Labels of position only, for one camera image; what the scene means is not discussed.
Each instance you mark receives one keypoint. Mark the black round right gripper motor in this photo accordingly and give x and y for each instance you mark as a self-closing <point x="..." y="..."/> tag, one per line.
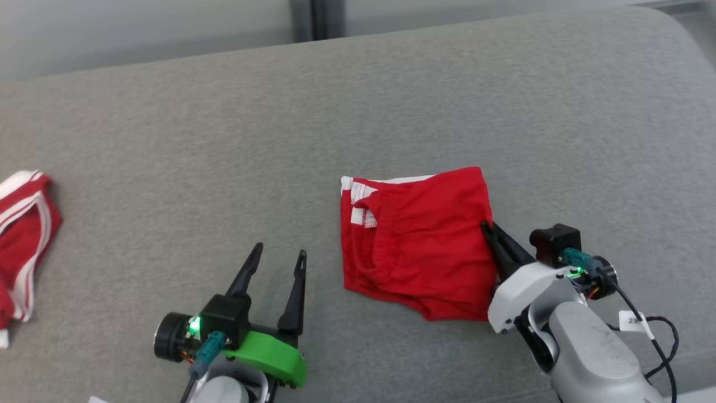
<point x="603" y="277"/>

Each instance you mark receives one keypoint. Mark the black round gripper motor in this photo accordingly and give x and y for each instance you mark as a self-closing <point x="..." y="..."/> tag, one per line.
<point x="603" y="277"/>
<point x="170" y="336"/>

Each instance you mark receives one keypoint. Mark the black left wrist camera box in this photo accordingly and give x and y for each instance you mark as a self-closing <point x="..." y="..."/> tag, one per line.
<point x="226" y="316"/>

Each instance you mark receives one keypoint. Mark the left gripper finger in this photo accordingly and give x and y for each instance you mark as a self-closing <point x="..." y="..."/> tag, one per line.
<point x="295" y="302"/>
<point x="247" y="274"/>

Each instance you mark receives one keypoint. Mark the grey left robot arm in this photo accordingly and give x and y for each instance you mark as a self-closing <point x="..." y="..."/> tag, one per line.
<point x="224" y="392"/>

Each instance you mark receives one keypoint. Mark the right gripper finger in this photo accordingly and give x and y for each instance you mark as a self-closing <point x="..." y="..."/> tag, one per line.
<point x="514" y="252"/>
<point x="498" y="254"/>

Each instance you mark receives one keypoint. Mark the grey double partition post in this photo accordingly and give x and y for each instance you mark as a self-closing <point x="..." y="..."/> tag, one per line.
<point x="316" y="19"/>

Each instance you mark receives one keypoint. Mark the red white-trimmed basketball jersey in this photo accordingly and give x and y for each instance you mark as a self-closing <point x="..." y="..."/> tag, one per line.
<point x="17" y="246"/>

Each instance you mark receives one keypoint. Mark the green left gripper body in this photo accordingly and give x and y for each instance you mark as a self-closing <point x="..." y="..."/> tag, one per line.
<point x="274" y="358"/>

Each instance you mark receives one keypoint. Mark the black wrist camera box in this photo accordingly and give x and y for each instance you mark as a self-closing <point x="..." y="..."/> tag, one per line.
<point x="554" y="243"/>
<point x="226" y="316"/>

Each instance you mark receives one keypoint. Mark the dark grey wall base rail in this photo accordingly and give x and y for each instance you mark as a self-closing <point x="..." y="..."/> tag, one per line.
<point x="682" y="5"/>

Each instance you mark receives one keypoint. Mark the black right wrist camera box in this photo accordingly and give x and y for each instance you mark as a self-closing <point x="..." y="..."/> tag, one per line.
<point x="554" y="243"/>

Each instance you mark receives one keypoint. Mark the black round left gripper motor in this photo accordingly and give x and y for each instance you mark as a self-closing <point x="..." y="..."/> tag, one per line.
<point x="170" y="336"/>

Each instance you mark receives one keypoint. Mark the grey fabric sofa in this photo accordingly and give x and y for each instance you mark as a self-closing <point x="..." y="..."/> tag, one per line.
<point x="224" y="140"/>

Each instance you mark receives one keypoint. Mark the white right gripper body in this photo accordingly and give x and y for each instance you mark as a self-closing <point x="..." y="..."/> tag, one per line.
<point x="531" y="288"/>

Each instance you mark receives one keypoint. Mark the red basketball shorts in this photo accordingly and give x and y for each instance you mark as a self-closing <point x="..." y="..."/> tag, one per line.
<point x="419" y="240"/>

